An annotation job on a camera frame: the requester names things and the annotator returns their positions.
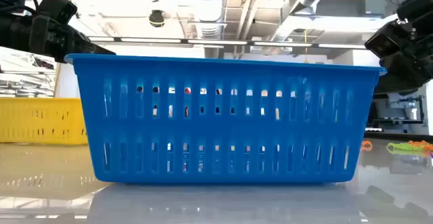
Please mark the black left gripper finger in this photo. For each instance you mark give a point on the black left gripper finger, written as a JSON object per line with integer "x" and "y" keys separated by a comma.
{"x": 86, "y": 46}

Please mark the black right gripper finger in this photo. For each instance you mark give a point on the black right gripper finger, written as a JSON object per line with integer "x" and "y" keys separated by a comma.
{"x": 399, "y": 83}

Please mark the yellow slotted plastic basket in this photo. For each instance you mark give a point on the yellow slotted plastic basket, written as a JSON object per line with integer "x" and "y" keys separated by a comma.
{"x": 40, "y": 122}

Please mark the blue slotted plastic basket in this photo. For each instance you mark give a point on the blue slotted plastic basket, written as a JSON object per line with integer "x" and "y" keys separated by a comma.
{"x": 216, "y": 129}

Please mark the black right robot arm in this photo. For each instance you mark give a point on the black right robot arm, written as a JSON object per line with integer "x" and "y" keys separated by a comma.
{"x": 417, "y": 5}

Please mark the black computer monitor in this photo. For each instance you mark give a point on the black computer monitor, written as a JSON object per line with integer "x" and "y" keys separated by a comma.
{"x": 404, "y": 103}

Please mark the green plastic spider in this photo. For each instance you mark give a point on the green plastic spider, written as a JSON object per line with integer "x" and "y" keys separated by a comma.
{"x": 400, "y": 148}

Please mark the black ceiling dome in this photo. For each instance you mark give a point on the black ceiling dome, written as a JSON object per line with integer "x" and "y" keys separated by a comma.
{"x": 156, "y": 18}

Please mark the black rig crossbar with lights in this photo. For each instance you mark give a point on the black rig crossbar with lights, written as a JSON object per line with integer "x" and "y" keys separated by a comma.
{"x": 220, "y": 42}

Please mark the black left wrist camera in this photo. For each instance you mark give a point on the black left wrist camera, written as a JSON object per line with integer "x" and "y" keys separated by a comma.
{"x": 55, "y": 7}

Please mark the silver ribbed ceiling duct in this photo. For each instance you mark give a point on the silver ribbed ceiling duct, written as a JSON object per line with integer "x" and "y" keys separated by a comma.
{"x": 207, "y": 7}

